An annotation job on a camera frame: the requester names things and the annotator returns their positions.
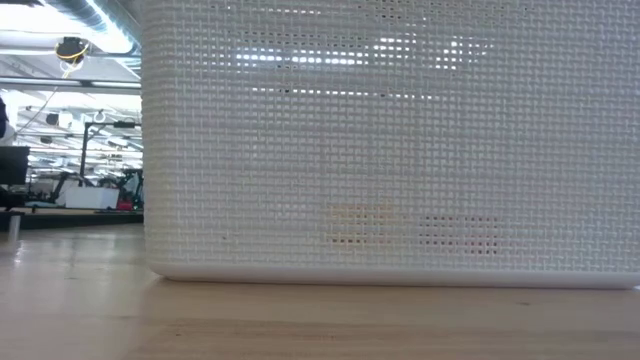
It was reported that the silver metal post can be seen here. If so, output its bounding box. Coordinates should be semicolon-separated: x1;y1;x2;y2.
8;211;22;245

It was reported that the black background table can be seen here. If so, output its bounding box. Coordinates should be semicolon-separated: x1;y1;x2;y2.
0;208;145;232

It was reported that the black monitor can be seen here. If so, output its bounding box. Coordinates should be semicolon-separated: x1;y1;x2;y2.
0;145;31;187

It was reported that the white woven plastic basket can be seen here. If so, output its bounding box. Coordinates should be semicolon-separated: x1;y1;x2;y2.
141;0;640;291

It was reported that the black background frame stand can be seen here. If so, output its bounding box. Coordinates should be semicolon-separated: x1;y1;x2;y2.
78;120;145;211

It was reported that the white background box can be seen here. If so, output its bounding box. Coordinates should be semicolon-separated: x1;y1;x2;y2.
63;186;122;211

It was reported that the yellow black ceiling reel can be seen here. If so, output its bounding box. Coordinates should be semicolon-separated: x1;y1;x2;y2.
54;36;91;65

